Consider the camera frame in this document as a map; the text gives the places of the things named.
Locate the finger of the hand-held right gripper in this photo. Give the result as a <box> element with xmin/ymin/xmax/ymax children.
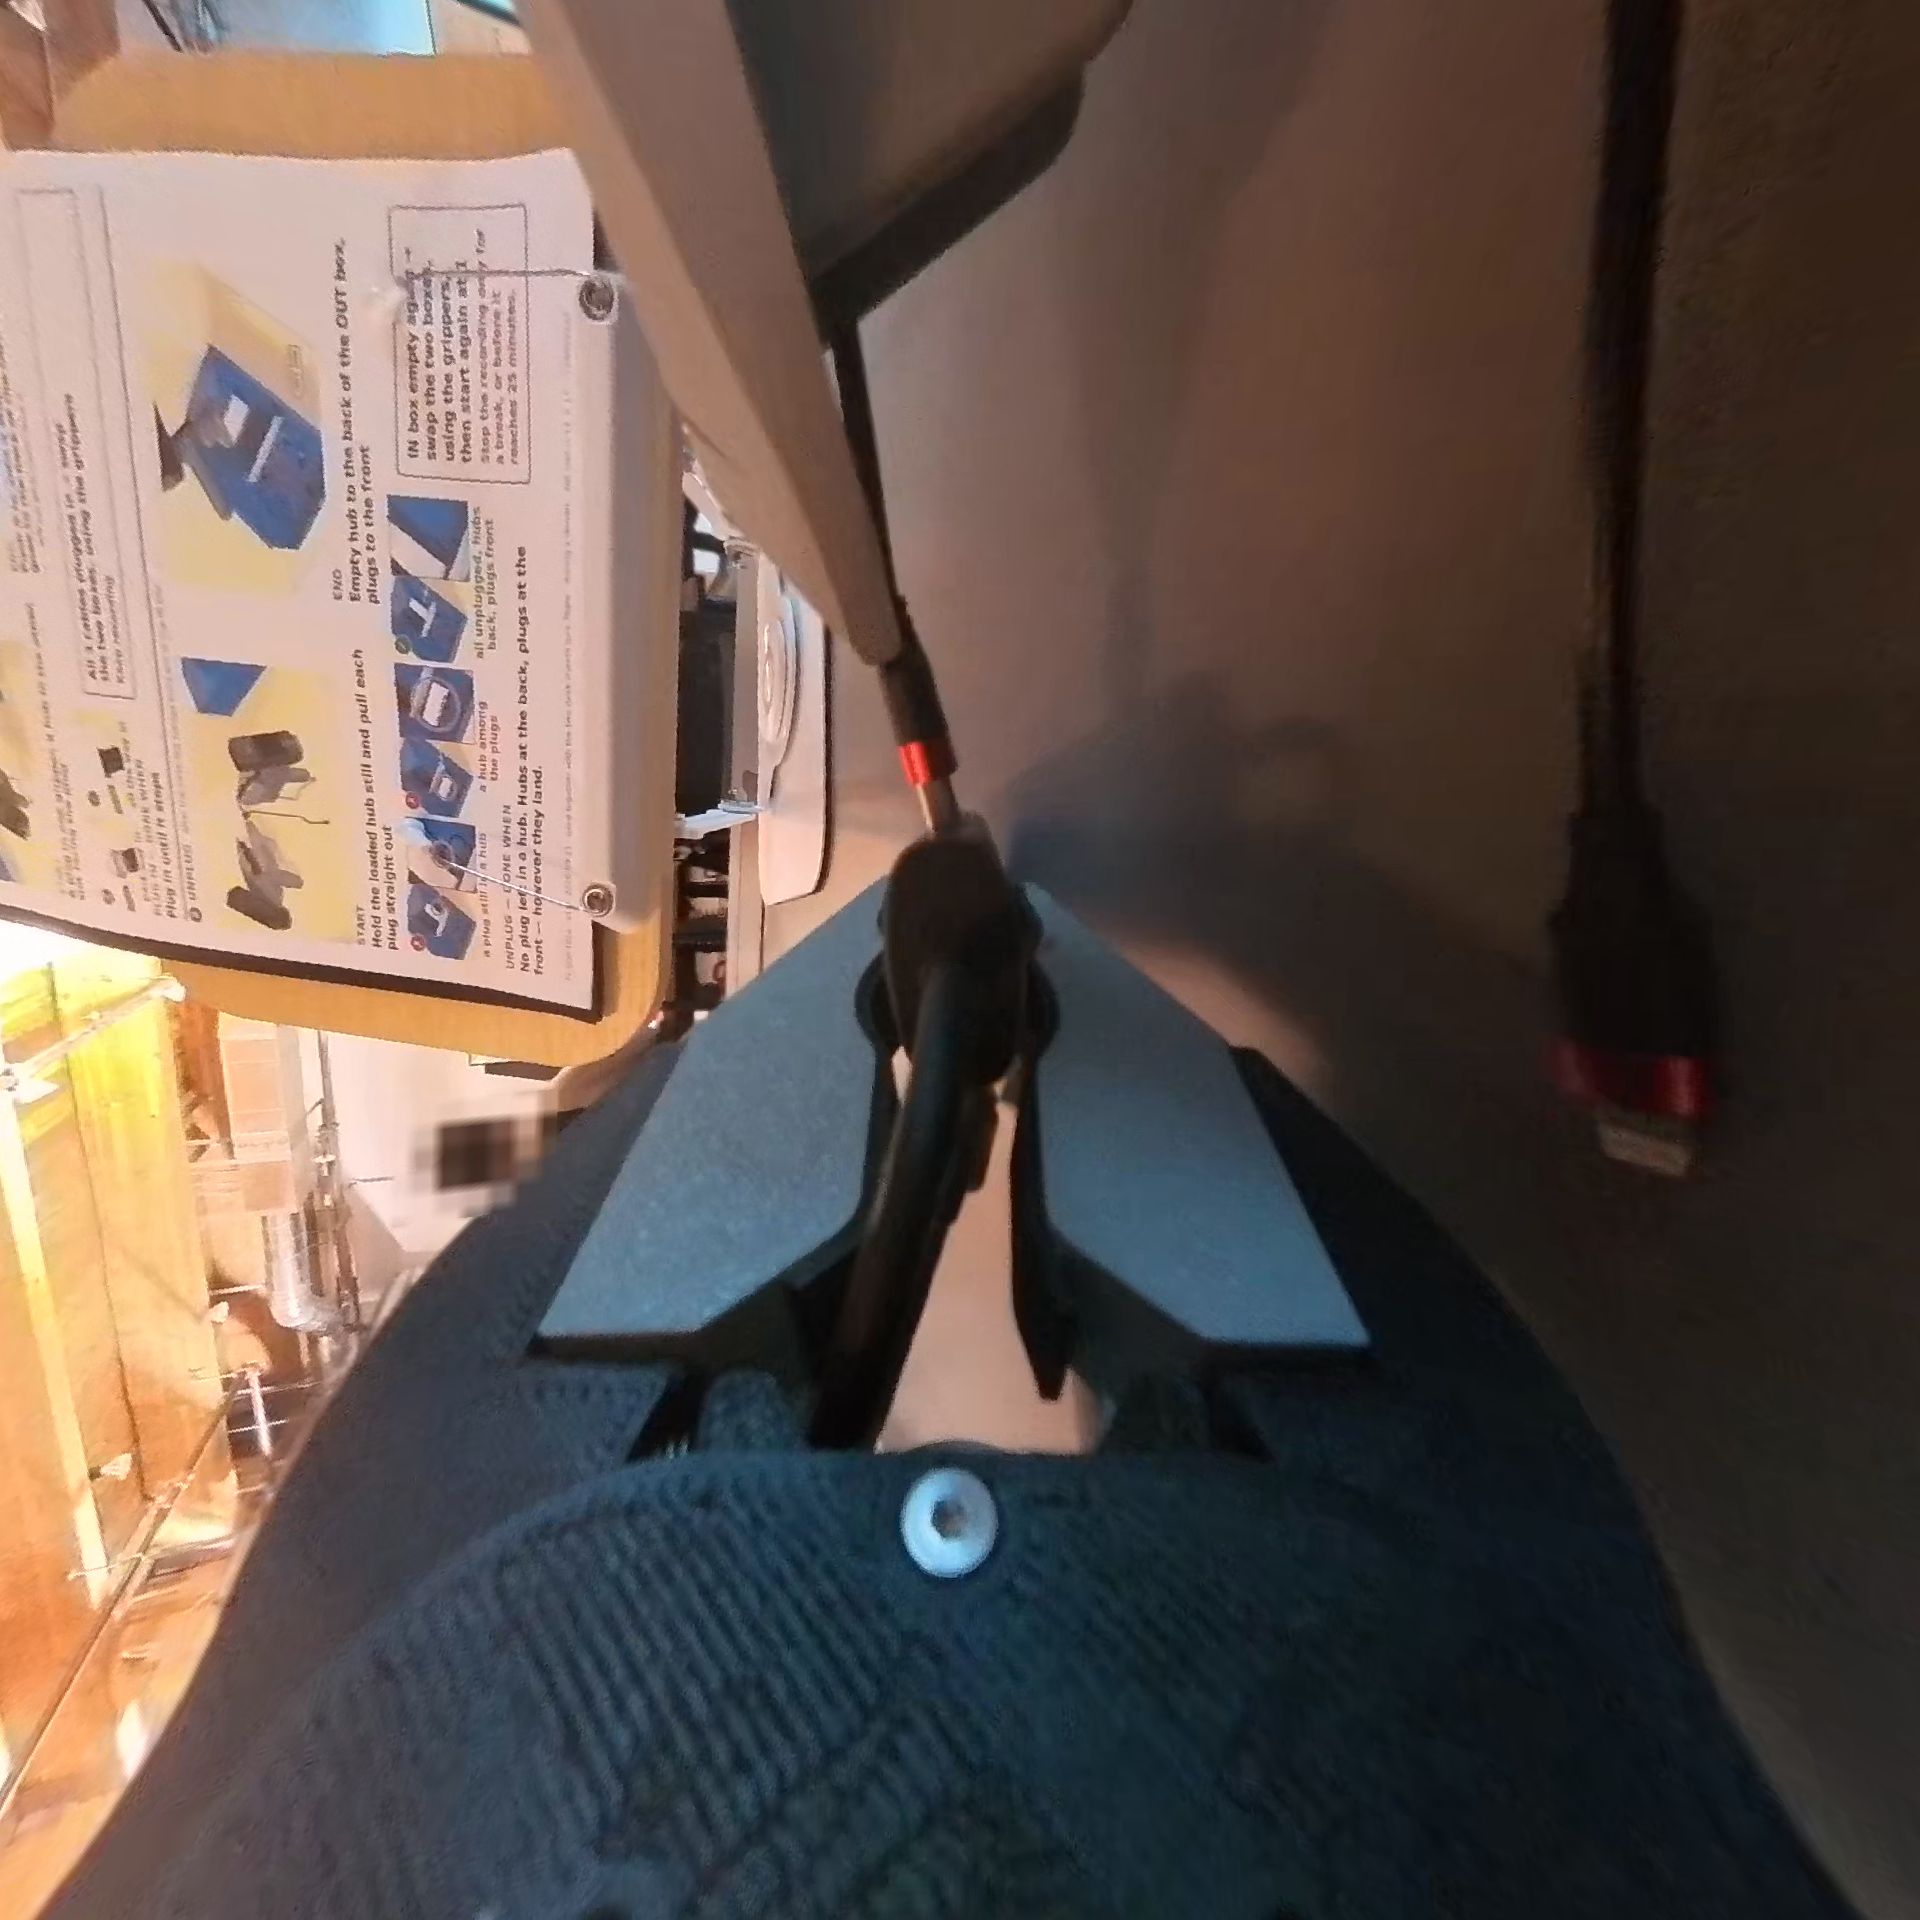
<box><xmin>730</xmin><ymin>0</ymin><xmax>1137</xmax><ymax>324</ymax></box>
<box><xmin>517</xmin><ymin>0</ymin><xmax>916</xmax><ymax>671</ymax></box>

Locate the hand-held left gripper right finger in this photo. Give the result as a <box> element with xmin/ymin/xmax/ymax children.
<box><xmin>1012</xmin><ymin>884</ymin><xmax>1373</xmax><ymax>1401</ymax></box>

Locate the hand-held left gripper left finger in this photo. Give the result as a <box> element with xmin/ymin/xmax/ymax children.
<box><xmin>533</xmin><ymin>884</ymin><xmax>902</xmax><ymax>1390</ymax></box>

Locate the black hub cable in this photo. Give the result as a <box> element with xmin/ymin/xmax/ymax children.
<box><xmin>804</xmin><ymin>960</ymin><xmax>1002</xmax><ymax>1453</ymax></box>

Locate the grey usb hub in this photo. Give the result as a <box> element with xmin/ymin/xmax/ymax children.
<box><xmin>876</xmin><ymin>814</ymin><xmax>1053</xmax><ymax>1107</ymax></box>

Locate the black cable with red collars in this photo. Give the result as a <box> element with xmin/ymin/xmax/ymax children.
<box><xmin>823</xmin><ymin>0</ymin><xmax>1723</xmax><ymax>1193</ymax></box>

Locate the white sheet holder bar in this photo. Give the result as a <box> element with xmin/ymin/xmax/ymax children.
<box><xmin>573</xmin><ymin>267</ymin><xmax>679</xmax><ymax>934</ymax></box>

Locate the instruction sheet on wooden stand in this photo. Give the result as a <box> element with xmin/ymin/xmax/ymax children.
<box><xmin>0</xmin><ymin>50</ymin><xmax>686</xmax><ymax>1075</ymax></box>

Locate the white stand base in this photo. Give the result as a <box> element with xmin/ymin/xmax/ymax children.
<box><xmin>744</xmin><ymin>561</ymin><xmax>836</xmax><ymax>910</ymax></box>

